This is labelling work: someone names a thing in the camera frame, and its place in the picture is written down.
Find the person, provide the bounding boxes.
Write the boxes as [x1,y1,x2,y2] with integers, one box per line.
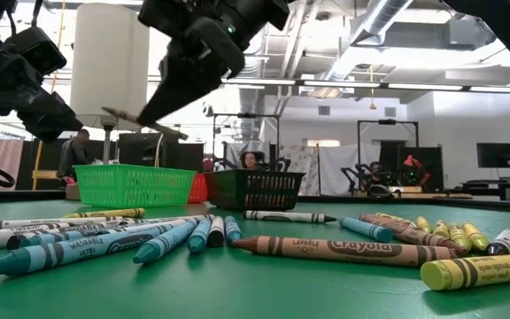
[57,128,92,186]
[367,160,389,187]
[238,150,267,172]

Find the long ceiling light strip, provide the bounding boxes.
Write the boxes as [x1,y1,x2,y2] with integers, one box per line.
[147,74,510,95]

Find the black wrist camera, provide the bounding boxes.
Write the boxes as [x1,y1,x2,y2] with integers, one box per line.
[4,26,68,76]
[186,17,246,80]

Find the white crayon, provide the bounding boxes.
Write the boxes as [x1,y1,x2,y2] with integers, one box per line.
[243,209,338,224]

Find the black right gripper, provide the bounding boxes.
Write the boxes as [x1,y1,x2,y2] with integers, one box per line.
[137,0,290,128]

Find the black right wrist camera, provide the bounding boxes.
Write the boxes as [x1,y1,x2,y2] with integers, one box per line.
[186,17,246,80]

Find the black monitor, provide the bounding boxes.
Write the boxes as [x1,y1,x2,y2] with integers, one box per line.
[476,142,510,170]

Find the red desk lamp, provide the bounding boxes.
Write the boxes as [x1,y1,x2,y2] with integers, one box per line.
[403,154,433,187]

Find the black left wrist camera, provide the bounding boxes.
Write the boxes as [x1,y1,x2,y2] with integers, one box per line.
[4,26,68,76]

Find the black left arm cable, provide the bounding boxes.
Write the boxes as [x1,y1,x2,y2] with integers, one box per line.
[6,0,43,32]

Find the red plastic basket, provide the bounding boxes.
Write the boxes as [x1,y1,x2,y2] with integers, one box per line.
[187,173,210,204]

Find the black partition panels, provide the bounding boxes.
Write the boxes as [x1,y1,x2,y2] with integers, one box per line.
[15,132,206,192]

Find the yellow slanted pole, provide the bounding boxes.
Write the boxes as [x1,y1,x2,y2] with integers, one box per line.
[32,0,68,192]

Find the patterned white curtain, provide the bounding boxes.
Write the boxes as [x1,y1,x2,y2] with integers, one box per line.
[279,144,321,197]

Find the silver ceiling duct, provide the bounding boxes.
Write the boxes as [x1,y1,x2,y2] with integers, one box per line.
[219,43,267,138]
[325,0,415,83]

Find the black plastic basket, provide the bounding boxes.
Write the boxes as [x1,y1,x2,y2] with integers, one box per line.
[203,170,307,212]

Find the green plastic basket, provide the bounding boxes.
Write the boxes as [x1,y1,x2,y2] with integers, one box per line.
[73,163,198,209]

